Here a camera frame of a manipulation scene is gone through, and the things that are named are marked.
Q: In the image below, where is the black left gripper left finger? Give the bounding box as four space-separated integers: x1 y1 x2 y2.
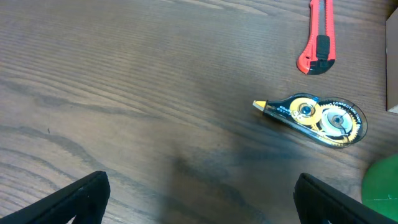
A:
1 171 111 224

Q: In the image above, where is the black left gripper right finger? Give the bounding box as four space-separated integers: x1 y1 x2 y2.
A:
294 173 397 224

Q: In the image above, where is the red utility knife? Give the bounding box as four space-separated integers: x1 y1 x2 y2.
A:
297 0 336 75

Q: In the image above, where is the green tape roll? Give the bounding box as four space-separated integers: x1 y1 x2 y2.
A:
361 154 398 221

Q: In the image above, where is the yellow black correction tape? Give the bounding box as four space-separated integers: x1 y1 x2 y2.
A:
252 93 368 148

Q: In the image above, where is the brown cardboard box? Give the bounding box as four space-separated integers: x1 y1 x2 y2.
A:
386 9 397 113

